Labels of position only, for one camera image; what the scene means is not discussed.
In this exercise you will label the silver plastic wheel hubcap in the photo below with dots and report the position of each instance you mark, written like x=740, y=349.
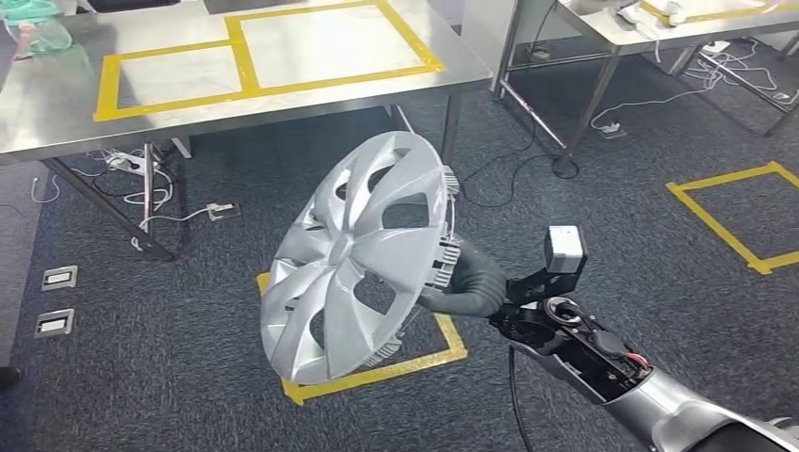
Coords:
x=349, y=249

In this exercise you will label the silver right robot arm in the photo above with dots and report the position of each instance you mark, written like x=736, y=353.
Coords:
x=662, y=405

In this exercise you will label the steel workbench table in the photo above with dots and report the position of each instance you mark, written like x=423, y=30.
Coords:
x=62, y=112

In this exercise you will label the yellow floor tape square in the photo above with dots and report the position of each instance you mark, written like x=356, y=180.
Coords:
x=449, y=340

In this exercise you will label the steel floor outlet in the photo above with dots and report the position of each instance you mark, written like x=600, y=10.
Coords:
x=60, y=278
x=223, y=211
x=613, y=130
x=54, y=324

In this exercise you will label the white power strip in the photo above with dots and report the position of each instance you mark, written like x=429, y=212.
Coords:
x=126, y=162
x=716, y=47

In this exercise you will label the white small object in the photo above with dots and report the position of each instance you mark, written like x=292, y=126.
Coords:
x=627, y=14
x=674, y=12

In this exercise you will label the yellow tape on steel table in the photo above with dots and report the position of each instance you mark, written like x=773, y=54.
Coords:
x=724, y=12

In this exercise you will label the black shoe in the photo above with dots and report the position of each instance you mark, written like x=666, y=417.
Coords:
x=9, y=377

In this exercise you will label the green translucent plastic item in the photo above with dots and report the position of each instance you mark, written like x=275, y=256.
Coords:
x=37, y=12

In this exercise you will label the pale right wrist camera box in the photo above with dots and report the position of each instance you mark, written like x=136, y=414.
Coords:
x=565, y=249

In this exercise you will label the yellow tape frame on bench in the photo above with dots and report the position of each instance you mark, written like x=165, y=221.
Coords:
x=240, y=50

